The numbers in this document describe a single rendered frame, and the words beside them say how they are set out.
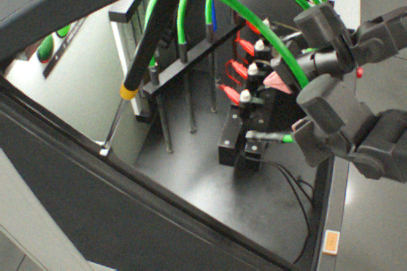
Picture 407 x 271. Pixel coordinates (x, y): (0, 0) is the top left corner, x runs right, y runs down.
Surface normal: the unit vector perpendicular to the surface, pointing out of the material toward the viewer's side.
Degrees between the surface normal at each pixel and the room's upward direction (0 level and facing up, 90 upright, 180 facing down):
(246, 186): 0
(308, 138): 47
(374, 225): 0
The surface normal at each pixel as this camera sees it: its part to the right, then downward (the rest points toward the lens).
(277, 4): -0.27, 0.76
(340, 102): 0.26, -0.06
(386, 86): -0.06, -0.61
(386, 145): -0.58, -0.70
